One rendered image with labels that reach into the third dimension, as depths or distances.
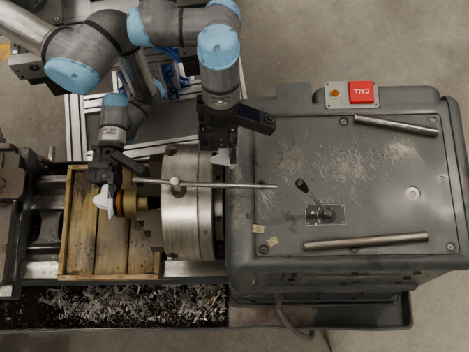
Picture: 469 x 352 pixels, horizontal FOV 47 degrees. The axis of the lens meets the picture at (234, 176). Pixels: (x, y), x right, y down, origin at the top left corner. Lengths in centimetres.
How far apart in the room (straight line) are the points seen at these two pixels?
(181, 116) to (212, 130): 142
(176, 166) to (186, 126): 117
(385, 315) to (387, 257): 74
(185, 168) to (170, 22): 40
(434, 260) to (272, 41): 189
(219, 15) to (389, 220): 60
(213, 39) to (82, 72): 41
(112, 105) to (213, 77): 61
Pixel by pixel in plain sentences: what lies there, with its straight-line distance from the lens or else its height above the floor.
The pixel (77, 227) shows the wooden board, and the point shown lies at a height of 88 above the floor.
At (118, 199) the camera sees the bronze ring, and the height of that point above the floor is 112.
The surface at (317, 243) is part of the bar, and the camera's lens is 123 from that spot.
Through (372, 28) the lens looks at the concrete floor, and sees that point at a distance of 307.
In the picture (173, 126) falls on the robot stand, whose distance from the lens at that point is 251.
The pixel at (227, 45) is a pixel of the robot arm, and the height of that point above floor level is 166.
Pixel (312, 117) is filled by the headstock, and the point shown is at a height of 126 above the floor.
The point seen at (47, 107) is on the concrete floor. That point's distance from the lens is 295.
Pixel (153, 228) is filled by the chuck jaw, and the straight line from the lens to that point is 142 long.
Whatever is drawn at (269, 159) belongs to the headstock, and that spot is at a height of 125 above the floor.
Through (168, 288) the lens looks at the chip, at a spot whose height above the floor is 56.
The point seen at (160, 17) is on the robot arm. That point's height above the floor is 160.
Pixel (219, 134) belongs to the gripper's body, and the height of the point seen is 146.
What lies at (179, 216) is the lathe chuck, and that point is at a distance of 131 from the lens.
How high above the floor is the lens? 248
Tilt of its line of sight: 71 degrees down
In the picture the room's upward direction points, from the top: 5 degrees counter-clockwise
